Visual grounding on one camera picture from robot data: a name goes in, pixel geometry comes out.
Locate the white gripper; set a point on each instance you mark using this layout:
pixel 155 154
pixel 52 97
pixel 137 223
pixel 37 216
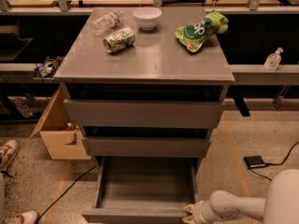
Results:
pixel 199 209

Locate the grey bottom drawer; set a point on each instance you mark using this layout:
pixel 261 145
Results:
pixel 141 190

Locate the grey drawer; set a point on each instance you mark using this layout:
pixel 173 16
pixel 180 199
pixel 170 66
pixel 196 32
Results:
pixel 141 190
pixel 144 114
pixel 146 147

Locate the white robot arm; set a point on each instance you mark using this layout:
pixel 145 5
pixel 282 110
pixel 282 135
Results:
pixel 280 206

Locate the grey middle drawer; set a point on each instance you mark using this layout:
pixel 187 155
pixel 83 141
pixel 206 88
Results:
pixel 146 147

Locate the grey drawer cabinet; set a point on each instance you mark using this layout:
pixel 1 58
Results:
pixel 156 68

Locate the grey top drawer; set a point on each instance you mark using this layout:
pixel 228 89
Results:
pixel 144 114

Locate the black foot pedal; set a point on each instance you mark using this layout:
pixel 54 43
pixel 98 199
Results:
pixel 253 162

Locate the cardboard box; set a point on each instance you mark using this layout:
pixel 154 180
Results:
pixel 61 137

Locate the white red lower shoe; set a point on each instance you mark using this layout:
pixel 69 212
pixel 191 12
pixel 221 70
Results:
pixel 29 217

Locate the white red shoe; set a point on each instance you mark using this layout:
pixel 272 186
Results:
pixel 7 153
pixel 29 217

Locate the hand sanitizer bottle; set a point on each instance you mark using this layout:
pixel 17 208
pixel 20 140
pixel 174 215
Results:
pixel 273 60

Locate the green chip bag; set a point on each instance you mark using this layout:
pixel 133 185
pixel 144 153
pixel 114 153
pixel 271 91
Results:
pixel 194 36

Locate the crushed green white can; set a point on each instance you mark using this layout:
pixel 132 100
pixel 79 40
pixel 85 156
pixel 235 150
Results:
pixel 119 40

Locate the white red upper shoe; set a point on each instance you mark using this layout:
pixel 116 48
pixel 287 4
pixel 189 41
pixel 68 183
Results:
pixel 7 153

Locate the white bowl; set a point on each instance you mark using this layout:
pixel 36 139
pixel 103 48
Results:
pixel 147 17

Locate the tray of small parts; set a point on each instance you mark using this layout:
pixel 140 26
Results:
pixel 49 67

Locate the clear plastic bottle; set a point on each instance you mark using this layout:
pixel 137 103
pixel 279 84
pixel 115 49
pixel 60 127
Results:
pixel 105 22

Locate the grey bench rail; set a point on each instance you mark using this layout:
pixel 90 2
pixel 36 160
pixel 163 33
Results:
pixel 20 73

